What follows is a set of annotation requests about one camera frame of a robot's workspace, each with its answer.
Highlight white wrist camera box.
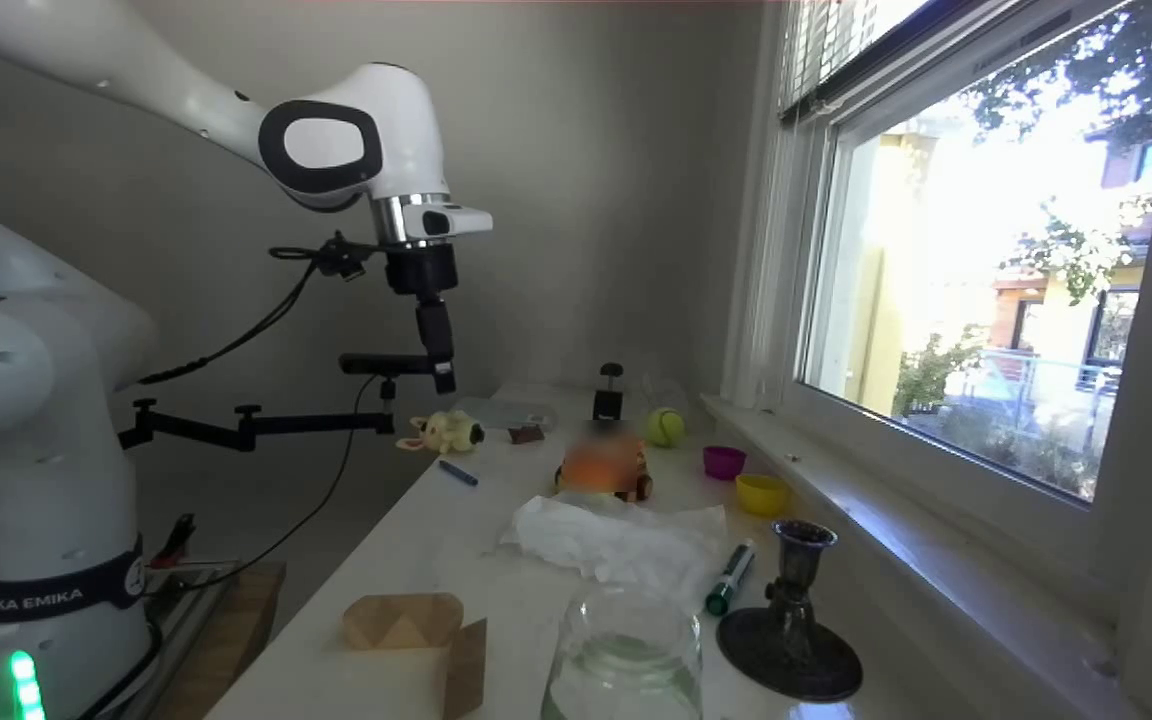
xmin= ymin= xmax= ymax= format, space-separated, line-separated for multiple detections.
xmin=416 ymin=204 xmax=497 ymax=245

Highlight white window frame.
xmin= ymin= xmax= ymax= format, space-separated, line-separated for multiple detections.
xmin=716 ymin=0 xmax=1152 ymax=720

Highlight black bottle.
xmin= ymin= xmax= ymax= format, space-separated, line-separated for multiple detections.
xmin=590 ymin=358 xmax=629 ymax=440

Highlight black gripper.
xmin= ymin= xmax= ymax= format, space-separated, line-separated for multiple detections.
xmin=380 ymin=235 xmax=463 ymax=395

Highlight brown cardboard box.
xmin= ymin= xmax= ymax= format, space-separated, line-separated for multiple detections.
xmin=338 ymin=588 xmax=491 ymax=720

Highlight wooden board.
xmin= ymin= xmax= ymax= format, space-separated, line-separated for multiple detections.
xmin=151 ymin=557 xmax=289 ymax=720

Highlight clear glass jar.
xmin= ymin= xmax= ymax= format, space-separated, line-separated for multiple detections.
xmin=540 ymin=583 xmax=708 ymax=720

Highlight purple cup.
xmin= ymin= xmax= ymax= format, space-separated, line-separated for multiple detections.
xmin=701 ymin=443 xmax=747 ymax=482

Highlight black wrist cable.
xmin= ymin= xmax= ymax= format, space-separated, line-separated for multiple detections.
xmin=132 ymin=233 xmax=388 ymax=391

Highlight yellowish stuffed toy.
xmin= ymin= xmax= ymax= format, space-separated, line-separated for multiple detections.
xmin=398 ymin=409 xmax=489 ymax=458

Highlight black bar camera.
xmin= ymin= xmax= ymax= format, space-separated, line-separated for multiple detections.
xmin=338 ymin=348 xmax=441 ymax=405

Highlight black candlestick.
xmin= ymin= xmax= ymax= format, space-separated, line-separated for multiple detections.
xmin=716 ymin=517 xmax=868 ymax=705

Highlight green ball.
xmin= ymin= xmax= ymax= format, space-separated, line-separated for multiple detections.
xmin=642 ymin=405 xmax=689 ymax=452

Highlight orange toy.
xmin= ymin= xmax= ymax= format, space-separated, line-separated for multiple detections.
xmin=552 ymin=431 xmax=656 ymax=504

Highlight yellow bowl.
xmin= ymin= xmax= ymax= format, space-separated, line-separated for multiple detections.
xmin=734 ymin=472 xmax=794 ymax=518

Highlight green marker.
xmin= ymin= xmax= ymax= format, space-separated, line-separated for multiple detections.
xmin=701 ymin=537 xmax=760 ymax=619

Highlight white window blinds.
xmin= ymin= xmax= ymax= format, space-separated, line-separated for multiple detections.
xmin=776 ymin=0 xmax=935 ymax=120

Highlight blue pen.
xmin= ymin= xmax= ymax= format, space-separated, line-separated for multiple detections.
xmin=436 ymin=455 xmax=485 ymax=493

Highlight thin black camera cable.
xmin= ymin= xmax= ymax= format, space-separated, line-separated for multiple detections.
xmin=188 ymin=375 xmax=380 ymax=592

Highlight white cloth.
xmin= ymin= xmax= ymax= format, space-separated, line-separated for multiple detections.
xmin=501 ymin=493 xmax=738 ymax=606

